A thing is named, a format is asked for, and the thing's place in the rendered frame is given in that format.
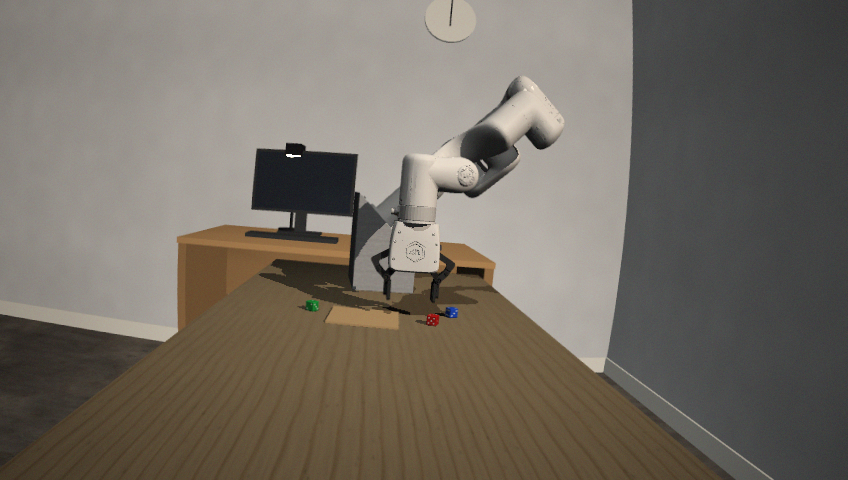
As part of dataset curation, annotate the tan flat mat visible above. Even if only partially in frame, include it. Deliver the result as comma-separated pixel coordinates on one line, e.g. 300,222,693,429
325,306,399,330

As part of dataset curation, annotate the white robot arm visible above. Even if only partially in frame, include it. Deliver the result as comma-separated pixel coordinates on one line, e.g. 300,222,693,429
371,76,565,228

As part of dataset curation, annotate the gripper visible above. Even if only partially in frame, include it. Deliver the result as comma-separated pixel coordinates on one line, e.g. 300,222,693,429
371,218,455,303

